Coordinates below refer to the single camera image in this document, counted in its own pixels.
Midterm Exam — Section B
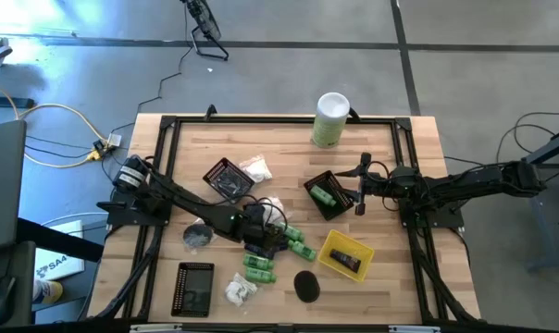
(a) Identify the black desk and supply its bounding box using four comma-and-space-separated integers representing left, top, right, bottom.
0, 216, 106, 326

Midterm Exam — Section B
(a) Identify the green travel bottle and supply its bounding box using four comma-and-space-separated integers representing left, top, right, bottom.
281, 224, 306, 242
287, 240, 317, 263
309, 184, 337, 208
244, 267, 278, 285
242, 253, 276, 271

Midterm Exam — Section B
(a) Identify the black floor cable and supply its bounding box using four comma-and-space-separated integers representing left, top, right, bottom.
494, 110, 559, 163

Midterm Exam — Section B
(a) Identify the bag of cotton balls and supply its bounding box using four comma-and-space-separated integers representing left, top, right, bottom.
238, 154, 274, 184
260, 196, 286, 219
223, 272, 258, 307

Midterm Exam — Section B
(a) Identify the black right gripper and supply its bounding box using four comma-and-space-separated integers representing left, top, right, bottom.
334, 152, 394, 217

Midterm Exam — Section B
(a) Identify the black fan cable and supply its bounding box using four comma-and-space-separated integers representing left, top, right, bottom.
107, 4, 192, 140

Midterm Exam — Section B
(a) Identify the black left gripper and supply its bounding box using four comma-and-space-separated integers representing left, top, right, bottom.
236, 203, 291, 259

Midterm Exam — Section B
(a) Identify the black rectangular perforated basket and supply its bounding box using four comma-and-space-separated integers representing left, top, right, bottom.
170, 261, 216, 318

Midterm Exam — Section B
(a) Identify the yellow plastic basket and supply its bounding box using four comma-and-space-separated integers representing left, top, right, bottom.
317, 229, 376, 283

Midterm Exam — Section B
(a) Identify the black floor bar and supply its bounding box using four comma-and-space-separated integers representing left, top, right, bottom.
0, 95, 36, 109

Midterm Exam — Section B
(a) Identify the grey desk top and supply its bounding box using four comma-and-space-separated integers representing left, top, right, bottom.
0, 119, 28, 253

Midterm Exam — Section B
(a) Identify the cream power cable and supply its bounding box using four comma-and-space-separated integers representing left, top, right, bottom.
0, 76, 110, 169

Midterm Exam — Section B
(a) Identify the green white wipes canister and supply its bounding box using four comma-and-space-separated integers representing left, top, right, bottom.
310, 91, 351, 149

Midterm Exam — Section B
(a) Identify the person's yellow white shoe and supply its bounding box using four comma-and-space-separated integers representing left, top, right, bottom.
31, 278, 65, 306

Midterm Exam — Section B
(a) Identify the black plastic basket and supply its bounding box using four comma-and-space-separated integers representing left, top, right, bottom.
303, 169, 355, 222
202, 156, 255, 204

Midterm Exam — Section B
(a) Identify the black floor fan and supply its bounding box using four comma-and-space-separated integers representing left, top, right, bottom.
180, 0, 230, 62

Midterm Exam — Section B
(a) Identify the yellow power plug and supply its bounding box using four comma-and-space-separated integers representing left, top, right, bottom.
85, 142, 106, 162

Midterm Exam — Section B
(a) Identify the black round pad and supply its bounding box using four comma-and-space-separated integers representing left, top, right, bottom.
181, 217, 216, 254
212, 166, 248, 198

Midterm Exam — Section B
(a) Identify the black aluminium table frame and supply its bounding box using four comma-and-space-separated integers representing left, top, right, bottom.
87, 104, 483, 325

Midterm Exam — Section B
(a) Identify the white printed box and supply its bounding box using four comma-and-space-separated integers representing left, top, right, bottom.
32, 220, 86, 281

